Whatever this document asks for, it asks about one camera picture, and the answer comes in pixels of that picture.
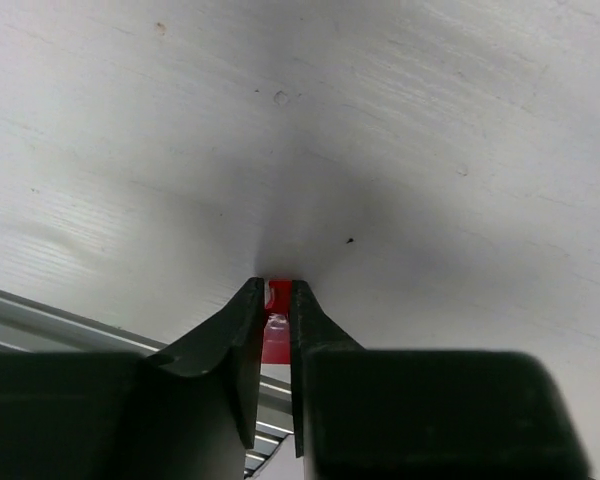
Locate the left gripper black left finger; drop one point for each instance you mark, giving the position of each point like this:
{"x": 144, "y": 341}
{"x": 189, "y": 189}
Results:
{"x": 186, "y": 412}

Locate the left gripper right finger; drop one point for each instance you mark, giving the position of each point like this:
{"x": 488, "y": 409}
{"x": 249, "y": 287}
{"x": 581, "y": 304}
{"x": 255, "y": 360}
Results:
{"x": 422, "y": 414}

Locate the red cone lego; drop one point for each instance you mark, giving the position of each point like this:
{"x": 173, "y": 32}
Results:
{"x": 276, "y": 337}

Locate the aluminium table frame rail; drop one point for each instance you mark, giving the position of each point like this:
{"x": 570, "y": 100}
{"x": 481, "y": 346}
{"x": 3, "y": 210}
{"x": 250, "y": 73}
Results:
{"x": 29, "y": 326}

